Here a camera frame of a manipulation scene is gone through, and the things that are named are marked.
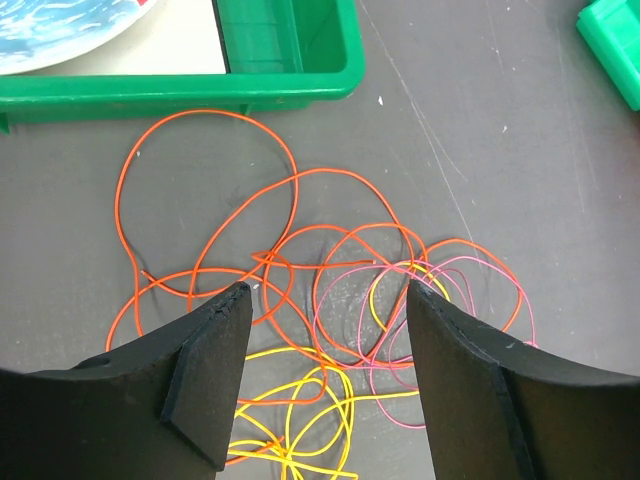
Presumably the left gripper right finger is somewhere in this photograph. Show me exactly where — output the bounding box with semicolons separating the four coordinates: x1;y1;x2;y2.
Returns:
407;282;639;479

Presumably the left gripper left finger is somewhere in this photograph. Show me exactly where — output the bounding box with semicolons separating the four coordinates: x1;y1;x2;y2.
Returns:
1;282;252;479

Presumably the red blue floral plate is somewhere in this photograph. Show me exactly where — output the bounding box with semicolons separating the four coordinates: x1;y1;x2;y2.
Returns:
1;0;155;76

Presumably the yellow cable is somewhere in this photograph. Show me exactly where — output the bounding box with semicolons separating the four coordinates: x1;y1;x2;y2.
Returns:
224;262;451;480

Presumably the green bin far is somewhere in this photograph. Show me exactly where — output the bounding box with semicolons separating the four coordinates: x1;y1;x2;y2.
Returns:
576;0;639;112

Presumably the green plastic tray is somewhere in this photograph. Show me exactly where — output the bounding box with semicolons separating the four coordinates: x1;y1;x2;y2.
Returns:
1;1;365;133

